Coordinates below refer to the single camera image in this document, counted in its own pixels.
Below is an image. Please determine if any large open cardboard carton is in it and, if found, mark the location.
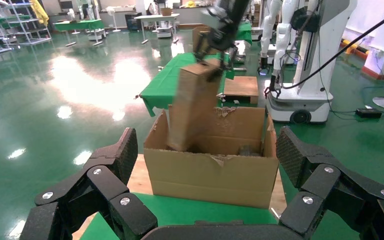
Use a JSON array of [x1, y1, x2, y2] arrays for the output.
[[143, 105, 280, 210]]

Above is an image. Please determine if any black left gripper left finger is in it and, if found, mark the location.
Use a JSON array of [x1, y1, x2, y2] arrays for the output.
[[19, 127, 159, 240]]

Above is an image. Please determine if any plain cardboard box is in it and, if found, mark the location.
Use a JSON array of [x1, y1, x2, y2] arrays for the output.
[[191, 25, 219, 56]]

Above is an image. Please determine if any white table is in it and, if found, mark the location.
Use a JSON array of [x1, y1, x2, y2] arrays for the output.
[[133, 13, 181, 45]]

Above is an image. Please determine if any long thin black cable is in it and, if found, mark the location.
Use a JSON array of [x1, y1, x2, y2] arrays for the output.
[[279, 4, 384, 91]]

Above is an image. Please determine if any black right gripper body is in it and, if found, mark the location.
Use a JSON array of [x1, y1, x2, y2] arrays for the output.
[[208, 0, 251, 54]]

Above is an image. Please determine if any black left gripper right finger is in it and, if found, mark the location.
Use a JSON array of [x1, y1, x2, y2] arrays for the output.
[[275, 125, 384, 240]]

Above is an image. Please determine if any black power adapter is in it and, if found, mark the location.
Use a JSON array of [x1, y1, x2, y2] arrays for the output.
[[355, 107, 383, 119]]

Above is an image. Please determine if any black cabinet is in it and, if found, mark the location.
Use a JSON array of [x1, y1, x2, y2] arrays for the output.
[[124, 12, 143, 33]]

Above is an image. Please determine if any large green tablecloth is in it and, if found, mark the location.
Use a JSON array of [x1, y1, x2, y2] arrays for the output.
[[79, 193, 279, 240]]

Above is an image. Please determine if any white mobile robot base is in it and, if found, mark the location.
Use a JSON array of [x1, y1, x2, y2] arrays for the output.
[[154, 25, 175, 39], [86, 28, 107, 42]]

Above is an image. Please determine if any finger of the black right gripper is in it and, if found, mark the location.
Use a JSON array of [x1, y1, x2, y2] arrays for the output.
[[192, 31, 214, 64], [208, 45, 240, 82]]

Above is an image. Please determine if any white standing fan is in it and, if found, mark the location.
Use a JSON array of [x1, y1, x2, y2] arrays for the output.
[[106, 6, 122, 33]]

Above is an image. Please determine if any small brown cardboard box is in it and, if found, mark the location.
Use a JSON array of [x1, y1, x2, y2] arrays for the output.
[[167, 58, 224, 153]]

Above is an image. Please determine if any green cloth side table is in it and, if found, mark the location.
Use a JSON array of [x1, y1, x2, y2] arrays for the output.
[[139, 21, 253, 117]]

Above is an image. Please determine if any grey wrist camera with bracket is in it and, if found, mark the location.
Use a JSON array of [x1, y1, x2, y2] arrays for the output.
[[200, 5, 231, 31]]

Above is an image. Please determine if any yellow hanging garment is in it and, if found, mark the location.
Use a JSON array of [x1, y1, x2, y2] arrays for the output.
[[29, 0, 50, 27]]

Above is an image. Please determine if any green covered table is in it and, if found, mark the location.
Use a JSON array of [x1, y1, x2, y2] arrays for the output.
[[52, 18, 106, 47]]

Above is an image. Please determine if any white wheeled robot body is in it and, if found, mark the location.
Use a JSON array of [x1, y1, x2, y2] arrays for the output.
[[265, 0, 359, 124]]

